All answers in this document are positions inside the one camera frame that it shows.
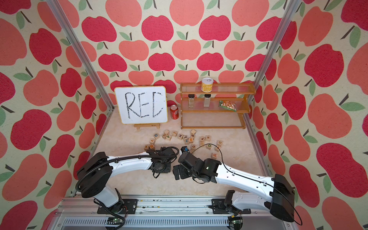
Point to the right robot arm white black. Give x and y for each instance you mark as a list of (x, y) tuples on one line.
[(276, 193)]

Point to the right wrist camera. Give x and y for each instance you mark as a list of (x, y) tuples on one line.
[(184, 149)]

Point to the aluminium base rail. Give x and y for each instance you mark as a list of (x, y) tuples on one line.
[(168, 213)]

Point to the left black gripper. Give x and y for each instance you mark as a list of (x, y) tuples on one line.
[(168, 171)]

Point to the red soda can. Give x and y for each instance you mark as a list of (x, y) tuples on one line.
[(174, 112)]

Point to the yellow tin can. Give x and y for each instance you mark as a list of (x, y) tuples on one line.
[(207, 85)]

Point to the green snack packet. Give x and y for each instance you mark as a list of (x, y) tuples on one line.
[(228, 105)]

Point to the whiteboard with RED writing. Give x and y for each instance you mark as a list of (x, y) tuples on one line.
[(142, 104)]

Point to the left glass spice jar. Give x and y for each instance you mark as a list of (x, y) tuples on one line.
[(191, 101)]

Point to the glass spice jar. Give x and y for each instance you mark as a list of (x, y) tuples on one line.
[(207, 100), (191, 101)]

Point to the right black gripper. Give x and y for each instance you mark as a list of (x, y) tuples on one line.
[(181, 173)]

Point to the right glass spice jar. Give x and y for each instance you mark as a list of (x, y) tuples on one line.
[(207, 100)]

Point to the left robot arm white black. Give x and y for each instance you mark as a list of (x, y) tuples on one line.
[(94, 175)]

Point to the wooden two-tier shelf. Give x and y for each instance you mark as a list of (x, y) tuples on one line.
[(234, 92)]

